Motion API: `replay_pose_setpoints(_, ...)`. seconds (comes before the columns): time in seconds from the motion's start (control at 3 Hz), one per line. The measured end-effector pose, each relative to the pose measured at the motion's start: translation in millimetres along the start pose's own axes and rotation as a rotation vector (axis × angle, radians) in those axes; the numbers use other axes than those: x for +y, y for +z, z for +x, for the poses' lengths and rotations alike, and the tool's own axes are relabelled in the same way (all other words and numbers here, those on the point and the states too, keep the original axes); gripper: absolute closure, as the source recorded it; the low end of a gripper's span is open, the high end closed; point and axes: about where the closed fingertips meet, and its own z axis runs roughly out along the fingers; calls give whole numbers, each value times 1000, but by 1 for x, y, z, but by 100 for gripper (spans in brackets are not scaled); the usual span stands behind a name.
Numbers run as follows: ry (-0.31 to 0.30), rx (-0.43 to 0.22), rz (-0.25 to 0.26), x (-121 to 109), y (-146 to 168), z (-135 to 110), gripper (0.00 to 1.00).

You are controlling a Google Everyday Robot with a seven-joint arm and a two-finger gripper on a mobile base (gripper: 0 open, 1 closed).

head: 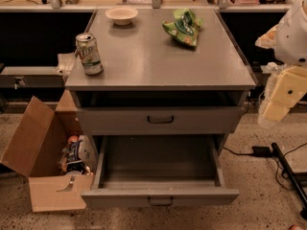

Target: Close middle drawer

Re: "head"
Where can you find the covered gripper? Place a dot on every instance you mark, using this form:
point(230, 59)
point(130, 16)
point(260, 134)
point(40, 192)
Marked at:
point(292, 38)

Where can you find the grey drawer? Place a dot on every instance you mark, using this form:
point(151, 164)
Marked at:
point(159, 120)
point(159, 171)

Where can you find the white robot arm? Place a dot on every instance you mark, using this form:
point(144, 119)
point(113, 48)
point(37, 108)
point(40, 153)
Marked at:
point(288, 38)

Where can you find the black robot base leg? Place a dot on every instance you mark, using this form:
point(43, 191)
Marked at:
point(291, 175)

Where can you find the grey drawer cabinet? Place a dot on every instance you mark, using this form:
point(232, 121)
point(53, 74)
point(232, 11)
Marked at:
point(145, 67)

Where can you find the grey top drawer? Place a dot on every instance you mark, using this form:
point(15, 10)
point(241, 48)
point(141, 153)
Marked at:
point(159, 120)

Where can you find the black power adapter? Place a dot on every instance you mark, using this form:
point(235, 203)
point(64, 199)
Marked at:
point(262, 151)

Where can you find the green chip bag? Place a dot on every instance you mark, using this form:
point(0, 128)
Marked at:
point(185, 27)

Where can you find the white paper bowl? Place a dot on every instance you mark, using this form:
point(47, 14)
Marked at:
point(122, 16)

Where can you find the green white soda can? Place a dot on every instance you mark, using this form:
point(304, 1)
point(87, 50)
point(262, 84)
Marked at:
point(88, 52)

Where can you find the packaged items in box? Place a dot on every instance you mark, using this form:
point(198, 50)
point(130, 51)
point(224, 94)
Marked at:
point(78, 156)

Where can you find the open cardboard box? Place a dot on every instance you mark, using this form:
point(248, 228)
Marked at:
point(35, 152)

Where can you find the grey metal side bench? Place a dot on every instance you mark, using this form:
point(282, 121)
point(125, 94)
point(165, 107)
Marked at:
point(30, 77)

